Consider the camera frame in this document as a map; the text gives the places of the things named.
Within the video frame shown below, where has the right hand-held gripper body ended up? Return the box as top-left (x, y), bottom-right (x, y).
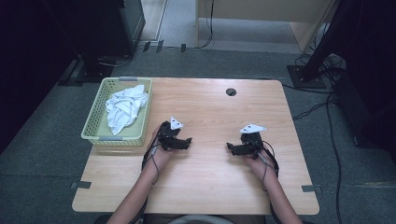
top-left (238, 123), bottom-right (267, 160)

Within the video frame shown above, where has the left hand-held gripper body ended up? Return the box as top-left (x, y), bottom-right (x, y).
top-left (158, 116), bottom-right (184, 152)

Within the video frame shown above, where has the white t-shirt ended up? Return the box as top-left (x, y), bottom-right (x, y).
top-left (105, 84), bottom-right (149, 136)

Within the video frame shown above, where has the green plastic basket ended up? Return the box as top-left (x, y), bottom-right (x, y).
top-left (80, 76), bottom-right (153, 147)

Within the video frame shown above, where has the person's left hand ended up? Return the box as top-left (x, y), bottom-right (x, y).
top-left (145, 126), bottom-right (176, 171)

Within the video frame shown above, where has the person's right hand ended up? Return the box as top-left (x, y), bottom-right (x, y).
top-left (244, 152), bottom-right (278, 185)

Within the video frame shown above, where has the grey curved chair edge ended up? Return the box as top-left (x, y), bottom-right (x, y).
top-left (167, 214), bottom-right (235, 224)

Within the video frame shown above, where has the grey tape strip on table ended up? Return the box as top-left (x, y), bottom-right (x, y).
top-left (301, 184), bottom-right (323, 193)
top-left (70, 180), bottom-right (92, 190)

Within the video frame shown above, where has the black metal stand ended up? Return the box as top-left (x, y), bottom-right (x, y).
top-left (287, 0), bottom-right (359, 90)

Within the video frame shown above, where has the black equipment case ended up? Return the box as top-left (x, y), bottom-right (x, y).
top-left (332, 70), bottom-right (396, 151)

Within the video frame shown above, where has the black cabinet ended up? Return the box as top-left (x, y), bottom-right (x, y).
top-left (43, 0), bottom-right (147, 86)

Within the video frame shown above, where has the light wooden desk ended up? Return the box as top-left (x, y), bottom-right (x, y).
top-left (195, 0), bottom-right (339, 53)

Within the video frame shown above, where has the left hand-held gripper cable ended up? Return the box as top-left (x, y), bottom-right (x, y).
top-left (129, 120), bottom-right (166, 224)

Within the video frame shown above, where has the short black floor cable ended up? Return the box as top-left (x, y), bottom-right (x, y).
top-left (292, 101), bottom-right (331, 121)

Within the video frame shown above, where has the thin black floor cable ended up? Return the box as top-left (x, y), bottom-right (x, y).
top-left (281, 83), bottom-right (336, 95)

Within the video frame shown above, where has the grey floor cable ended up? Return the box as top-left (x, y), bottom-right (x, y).
top-left (98, 53), bottom-right (135, 68)

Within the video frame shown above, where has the long black floor cable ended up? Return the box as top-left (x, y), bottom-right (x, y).
top-left (325, 92), bottom-right (344, 224)

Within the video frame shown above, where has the tangle of black cables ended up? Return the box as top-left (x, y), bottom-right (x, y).
top-left (293, 52), bottom-right (347, 83)

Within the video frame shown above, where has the black hanging desk cable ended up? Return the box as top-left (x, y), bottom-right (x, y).
top-left (195, 0), bottom-right (216, 50)

